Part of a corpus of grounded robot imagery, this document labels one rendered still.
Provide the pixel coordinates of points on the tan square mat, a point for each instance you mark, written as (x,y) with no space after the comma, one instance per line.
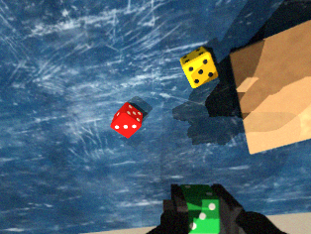
(273,83)

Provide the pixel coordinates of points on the red die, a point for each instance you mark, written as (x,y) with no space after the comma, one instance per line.
(127,120)

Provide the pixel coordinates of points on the green die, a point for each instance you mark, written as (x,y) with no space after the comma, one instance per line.
(203,208)

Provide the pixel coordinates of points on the yellow die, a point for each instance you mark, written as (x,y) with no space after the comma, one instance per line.
(199,67)

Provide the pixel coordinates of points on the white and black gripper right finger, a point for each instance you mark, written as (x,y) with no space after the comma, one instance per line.
(235,220)

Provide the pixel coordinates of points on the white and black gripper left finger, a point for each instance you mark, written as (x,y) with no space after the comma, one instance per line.
(173,222)

